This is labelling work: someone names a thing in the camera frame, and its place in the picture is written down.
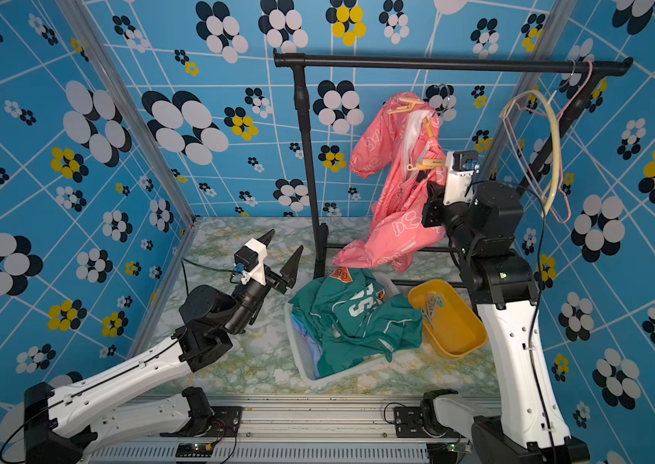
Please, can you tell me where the green jacket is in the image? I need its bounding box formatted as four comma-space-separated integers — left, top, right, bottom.
289, 266, 425, 378

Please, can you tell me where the mint green clothespin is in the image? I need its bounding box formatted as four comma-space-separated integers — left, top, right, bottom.
426, 292, 445, 309

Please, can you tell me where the pink jacket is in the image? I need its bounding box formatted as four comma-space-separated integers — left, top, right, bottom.
333, 92, 447, 273

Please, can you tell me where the white hanger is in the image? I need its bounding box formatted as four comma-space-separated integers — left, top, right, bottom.
499, 87, 564, 218

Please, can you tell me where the wooden hanger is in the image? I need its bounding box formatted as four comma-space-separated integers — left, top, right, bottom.
413, 83, 457, 140

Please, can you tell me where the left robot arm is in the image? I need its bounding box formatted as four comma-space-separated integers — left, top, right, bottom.
0, 230, 303, 463

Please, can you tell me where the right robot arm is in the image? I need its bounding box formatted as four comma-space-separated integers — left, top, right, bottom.
421, 181, 590, 463

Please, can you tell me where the white plastic basket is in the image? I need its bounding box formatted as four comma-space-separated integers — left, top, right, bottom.
283, 271, 416, 384

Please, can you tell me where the yellow plastic tray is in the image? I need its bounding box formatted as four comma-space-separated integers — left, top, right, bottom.
408, 280, 488, 360

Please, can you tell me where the small black electronics board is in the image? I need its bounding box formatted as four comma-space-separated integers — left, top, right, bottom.
176, 442, 216, 459

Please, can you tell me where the black clothes rack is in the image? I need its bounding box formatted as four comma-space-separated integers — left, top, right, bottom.
273, 50, 634, 278

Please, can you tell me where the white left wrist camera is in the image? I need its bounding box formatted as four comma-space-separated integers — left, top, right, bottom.
234, 239, 267, 286

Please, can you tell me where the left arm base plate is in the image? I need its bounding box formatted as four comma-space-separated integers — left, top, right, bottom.
160, 406, 244, 439

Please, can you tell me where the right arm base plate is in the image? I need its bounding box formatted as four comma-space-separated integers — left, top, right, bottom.
390, 405, 459, 440

